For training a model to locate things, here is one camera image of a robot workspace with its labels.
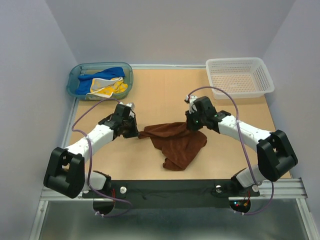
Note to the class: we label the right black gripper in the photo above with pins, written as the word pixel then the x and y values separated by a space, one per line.
pixel 191 127

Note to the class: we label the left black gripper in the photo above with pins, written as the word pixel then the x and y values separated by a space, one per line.
pixel 134 133

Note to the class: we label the brown towel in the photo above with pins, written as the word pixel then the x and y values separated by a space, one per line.
pixel 179 145

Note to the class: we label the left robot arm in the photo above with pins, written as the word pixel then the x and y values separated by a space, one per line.
pixel 65 172

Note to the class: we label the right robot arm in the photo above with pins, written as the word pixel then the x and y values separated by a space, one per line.
pixel 275 155

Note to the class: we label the yellow white towel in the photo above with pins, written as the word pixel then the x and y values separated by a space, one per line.
pixel 106 88

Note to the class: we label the white plastic basket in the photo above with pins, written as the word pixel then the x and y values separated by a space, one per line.
pixel 240 77

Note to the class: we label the blue towel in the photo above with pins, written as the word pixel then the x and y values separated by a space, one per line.
pixel 86 79

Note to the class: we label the teal plastic bin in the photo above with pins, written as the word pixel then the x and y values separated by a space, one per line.
pixel 91 68

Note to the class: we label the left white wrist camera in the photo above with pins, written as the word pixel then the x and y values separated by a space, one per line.
pixel 130 106

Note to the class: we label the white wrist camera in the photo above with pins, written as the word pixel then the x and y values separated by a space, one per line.
pixel 130 106
pixel 190 100

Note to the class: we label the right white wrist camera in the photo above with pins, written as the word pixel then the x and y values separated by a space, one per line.
pixel 190 100

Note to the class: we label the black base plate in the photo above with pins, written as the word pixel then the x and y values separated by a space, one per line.
pixel 174 194

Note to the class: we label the aluminium frame rail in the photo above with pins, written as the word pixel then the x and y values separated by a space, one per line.
pixel 158 95

